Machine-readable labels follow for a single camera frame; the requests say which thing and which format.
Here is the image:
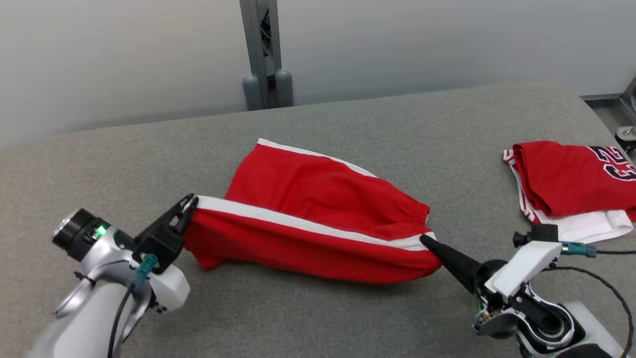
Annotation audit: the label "camera cable teal plug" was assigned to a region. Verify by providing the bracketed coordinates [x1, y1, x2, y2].
[106, 253, 160, 358]
[560, 241, 636, 259]

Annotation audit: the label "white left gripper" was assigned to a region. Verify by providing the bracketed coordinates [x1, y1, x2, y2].
[140, 194, 200, 314]

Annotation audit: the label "left camera cable teal plug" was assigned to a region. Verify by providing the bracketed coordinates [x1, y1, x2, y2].
[106, 253, 160, 358]

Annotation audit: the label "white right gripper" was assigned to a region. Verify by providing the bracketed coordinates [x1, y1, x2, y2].
[420, 234, 563, 340]

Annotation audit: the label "red and white jersey shirt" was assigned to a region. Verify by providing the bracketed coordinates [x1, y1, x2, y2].
[503, 140, 636, 244]

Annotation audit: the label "right camera cable teal plug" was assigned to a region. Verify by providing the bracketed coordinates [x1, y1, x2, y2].
[560, 241, 636, 259]

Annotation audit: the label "silver metal equipment base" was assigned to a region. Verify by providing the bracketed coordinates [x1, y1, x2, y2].
[615, 77, 636, 156]

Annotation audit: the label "grey metal truss post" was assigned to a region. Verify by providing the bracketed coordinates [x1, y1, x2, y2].
[239, 0, 282, 110]

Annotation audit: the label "grey cylinder post foot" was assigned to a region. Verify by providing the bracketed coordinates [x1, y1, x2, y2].
[274, 69, 294, 108]
[242, 75, 263, 111]

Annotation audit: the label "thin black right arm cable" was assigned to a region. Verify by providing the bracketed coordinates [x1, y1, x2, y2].
[546, 266, 635, 345]

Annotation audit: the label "red shorts with white stripes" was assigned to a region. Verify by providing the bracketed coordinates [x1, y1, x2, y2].
[183, 139, 444, 285]

